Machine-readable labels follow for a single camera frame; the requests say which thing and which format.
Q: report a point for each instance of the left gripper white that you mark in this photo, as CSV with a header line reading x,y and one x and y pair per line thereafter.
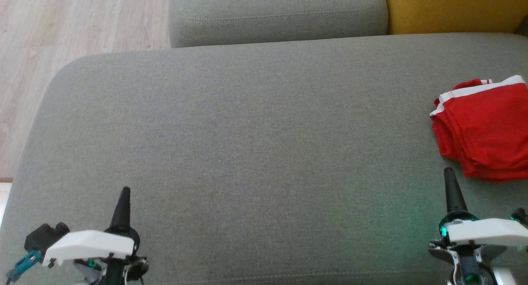
x,y
90,243

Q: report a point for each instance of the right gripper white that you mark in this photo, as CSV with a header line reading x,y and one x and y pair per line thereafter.
x,y
486,233

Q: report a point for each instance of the red shorts white side stripes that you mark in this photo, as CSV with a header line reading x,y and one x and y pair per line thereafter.
x,y
491,128

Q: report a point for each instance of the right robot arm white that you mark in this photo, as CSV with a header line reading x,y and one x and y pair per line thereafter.
x,y
504,276

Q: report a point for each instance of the grey sofa seat cushion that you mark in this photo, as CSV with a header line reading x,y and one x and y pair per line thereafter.
x,y
247,153

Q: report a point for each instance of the yellow sofa cushion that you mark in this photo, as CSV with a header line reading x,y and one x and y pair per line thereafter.
x,y
453,8

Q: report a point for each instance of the grey sofa back cushion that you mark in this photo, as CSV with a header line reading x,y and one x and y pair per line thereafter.
x,y
276,15

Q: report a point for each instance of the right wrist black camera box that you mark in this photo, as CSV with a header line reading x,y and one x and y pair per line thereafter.
x,y
520,215

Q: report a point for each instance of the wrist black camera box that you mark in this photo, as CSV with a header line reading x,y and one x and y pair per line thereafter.
x,y
43,235
520,215

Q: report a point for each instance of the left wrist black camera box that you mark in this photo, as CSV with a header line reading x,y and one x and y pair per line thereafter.
x,y
43,235

